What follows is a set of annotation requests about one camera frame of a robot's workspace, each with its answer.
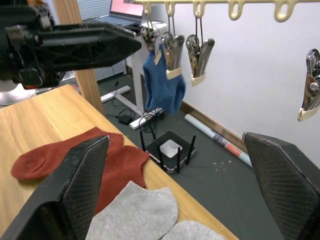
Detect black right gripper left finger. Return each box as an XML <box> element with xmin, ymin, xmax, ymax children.
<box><xmin>0</xmin><ymin>135</ymin><xmax>111</xmax><ymax>240</ymax></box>

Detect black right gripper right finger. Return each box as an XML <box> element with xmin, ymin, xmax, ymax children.
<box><xmin>241</xmin><ymin>131</ymin><xmax>320</xmax><ymax>240</ymax></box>

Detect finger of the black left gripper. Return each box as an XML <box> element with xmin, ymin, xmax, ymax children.
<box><xmin>53</xmin><ymin>19</ymin><xmax>138</xmax><ymax>38</ymax></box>
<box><xmin>37</xmin><ymin>25</ymin><xmax>143</xmax><ymax>72</ymax></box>

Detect grey sock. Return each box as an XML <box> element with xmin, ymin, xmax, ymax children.
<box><xmin>159</xmin><ymin>219</ymin><xmax>227</xmax><ymax>240</ymax></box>
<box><xmin>84</xmin><ymin>181</ymin><xmax>180</xmax><ymax>240</ymax></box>

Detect metal hanger clip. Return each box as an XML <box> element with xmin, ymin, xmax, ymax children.
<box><xmin>297</xmin><ymin>48</ymin><xmax>320</xmax><ymax>123</ymax></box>
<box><xmin>185</xmin><ymin>12</ymin><xmax>216</xmax><ymax>87</ymax></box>
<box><xmin>159</xmin><ymin>11</ymin><xmax>186</xmax><ymax>81</ymax></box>
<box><xmin>140</xmin><ymin>9</ymin><xmax>163</xmax><ymax>66</ymax></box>

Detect cream clip hanger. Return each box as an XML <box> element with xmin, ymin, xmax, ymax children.
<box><xmin>134</xmin><ymin>0</ymin><xmax>320</xmax><ymax>23</ymax></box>

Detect open laptop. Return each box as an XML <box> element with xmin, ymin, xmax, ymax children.
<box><xmin>98</xmin><ymin>0</ymin><xmax>146</xmax><ymax>27</ymax></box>

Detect red sock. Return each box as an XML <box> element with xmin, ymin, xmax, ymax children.
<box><xmin>11</xmin><ymin>126</ymin><xmax>125</xmax><ymax>182</ymax></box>
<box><xmin>93</xmin><ymin>144</ymin><xmax>151</xmax><ymax>216</ymax></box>

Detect white desk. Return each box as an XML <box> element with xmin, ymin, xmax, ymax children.
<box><xmin>99</xmin><ymin>19</ymin><xmax>168</xmax><ymax>113</ymax></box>

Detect rolled paper poster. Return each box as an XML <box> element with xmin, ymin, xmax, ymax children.
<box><xmin>184</xmin><ymin>113</ymin><xmax>253</xmax><ymax>168</ymax></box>

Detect blue sock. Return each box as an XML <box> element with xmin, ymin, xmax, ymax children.
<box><xmin>142</xmin><ymin>43</ymin><xmax>187</xmax><ymax>116</ymax></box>

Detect black power adapter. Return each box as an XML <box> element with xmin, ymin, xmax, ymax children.
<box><xmin>118</xmin><ymin>113</ymin><xmax>133</xmax><ymax>126</ymax></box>

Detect white power strip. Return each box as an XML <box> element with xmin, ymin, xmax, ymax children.
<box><xmin>129</xmin><ymin>107</ymin><xmax>166</xmax><ymax>130</ymax></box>

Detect black router with antennas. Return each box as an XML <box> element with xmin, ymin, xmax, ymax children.
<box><xmin>139</xmin><ymin>129</ymin><xmax>197</xmax><ymax>175</ymax></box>

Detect small white box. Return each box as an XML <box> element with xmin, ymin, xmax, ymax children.
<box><xmin>159</xmin><ymin>139</ymin><xmax>185</xmax><ymax>159</ymax></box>

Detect wooden frame post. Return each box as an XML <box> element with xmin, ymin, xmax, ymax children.
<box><xmin>53</xmin><ymin>0</ymin><xmax>106</xmax><ymax>115</ymax></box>

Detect black floor cables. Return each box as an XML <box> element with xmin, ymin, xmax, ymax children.
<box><xmin>138</xmin><ymin>106</ymin><xmax>166</xmax><ymax>141</ymax></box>

